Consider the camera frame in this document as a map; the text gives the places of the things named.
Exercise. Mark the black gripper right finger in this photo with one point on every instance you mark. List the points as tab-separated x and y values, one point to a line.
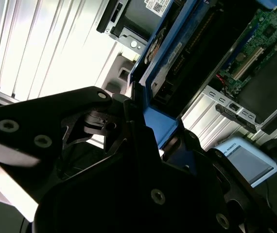
216	194

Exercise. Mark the hard disk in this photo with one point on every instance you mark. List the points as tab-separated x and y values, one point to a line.
162	58

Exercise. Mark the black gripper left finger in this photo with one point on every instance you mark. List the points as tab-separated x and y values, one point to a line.
31	114

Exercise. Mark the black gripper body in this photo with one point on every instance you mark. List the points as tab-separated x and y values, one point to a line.
99	206

